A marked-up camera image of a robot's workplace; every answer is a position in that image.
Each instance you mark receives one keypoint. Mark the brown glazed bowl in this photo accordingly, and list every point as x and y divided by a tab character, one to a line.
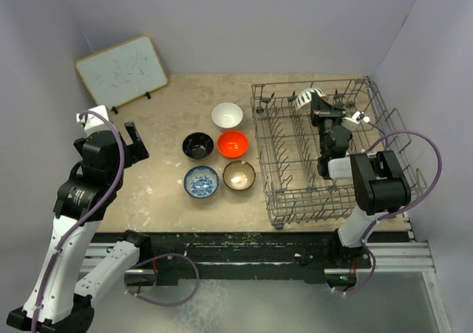
239	175

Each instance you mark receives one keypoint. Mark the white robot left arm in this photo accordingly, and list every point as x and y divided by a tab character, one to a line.
67	302

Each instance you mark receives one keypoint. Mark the yellow framed whiteboard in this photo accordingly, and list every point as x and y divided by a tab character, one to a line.
122	73

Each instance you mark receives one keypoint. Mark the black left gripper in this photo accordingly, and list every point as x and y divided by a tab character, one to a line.
135	151

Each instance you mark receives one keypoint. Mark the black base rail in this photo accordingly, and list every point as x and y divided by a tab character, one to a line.
274	256

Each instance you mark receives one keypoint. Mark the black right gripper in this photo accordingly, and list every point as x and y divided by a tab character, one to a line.
321	111

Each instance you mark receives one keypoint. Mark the grey wire dish rack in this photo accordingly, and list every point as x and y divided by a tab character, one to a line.
288	148

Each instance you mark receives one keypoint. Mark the black glossy bowl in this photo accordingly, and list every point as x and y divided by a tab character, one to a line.
197	146

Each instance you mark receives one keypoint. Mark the blue patterned bowl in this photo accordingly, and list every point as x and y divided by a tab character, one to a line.
201	182

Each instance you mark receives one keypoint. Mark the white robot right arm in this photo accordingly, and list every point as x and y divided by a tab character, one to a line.
379	183

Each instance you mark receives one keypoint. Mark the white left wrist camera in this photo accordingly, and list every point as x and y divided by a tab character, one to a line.
90	123

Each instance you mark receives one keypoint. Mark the white orange rimmed striped bowl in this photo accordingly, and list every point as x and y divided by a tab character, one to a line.
303	99

